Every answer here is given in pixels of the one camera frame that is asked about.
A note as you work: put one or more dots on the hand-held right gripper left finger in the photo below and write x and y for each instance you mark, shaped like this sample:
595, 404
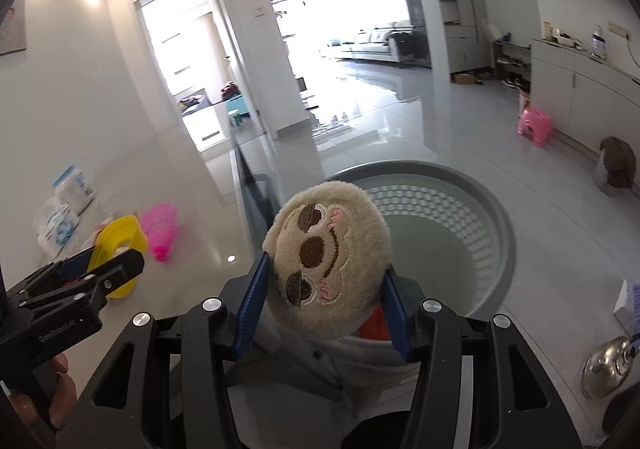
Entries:
252, 309

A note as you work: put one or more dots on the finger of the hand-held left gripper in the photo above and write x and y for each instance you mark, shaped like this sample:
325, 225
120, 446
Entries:
75, 261
117, 271

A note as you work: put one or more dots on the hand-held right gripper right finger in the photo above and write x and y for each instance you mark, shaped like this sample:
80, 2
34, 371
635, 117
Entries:
396, 324

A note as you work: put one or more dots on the yellow plastic toy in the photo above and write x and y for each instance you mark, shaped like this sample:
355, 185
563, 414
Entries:
122, 231

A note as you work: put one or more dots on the pink plastic shuttlecock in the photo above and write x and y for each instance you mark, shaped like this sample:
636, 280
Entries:
162, 229

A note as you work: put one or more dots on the beige sloth plush toy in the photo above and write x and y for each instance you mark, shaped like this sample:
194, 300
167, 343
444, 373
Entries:
325, 249

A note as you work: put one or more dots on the grey round plastic basket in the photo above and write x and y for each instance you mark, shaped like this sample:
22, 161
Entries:
450, 239

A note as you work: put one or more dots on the person's left hand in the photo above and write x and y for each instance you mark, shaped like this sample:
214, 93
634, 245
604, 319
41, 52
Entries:
62, 399

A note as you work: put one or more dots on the blue patterned tissue pack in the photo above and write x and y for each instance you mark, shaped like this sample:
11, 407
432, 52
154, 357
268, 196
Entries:
55, 229

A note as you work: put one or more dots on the teal plastic stool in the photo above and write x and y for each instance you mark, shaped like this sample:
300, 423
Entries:
239, 111

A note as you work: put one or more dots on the red bag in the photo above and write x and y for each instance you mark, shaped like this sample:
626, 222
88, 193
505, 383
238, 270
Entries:
230, 90

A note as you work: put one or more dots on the shiny metal pot lid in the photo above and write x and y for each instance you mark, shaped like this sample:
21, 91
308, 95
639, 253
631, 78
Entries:
605, 369

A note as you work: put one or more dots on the pink plastic stool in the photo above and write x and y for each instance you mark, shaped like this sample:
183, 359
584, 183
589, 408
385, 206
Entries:
535, 124

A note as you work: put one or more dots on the light grey sofa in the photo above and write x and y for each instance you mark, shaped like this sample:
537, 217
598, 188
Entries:
372, 44

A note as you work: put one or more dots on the shoe rack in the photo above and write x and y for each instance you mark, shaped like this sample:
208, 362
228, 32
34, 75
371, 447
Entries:
510, 64

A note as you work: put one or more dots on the white sideboard cabinet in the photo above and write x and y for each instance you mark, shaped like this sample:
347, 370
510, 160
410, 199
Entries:
575, 89

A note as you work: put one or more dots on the tall white cabinet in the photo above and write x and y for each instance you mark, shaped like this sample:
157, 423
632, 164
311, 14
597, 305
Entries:
462, 19

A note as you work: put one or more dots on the black refrigerator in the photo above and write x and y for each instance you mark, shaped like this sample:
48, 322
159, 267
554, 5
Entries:
414, 4

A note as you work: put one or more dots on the clear water bottle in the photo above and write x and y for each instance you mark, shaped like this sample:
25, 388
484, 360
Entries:
597, 41

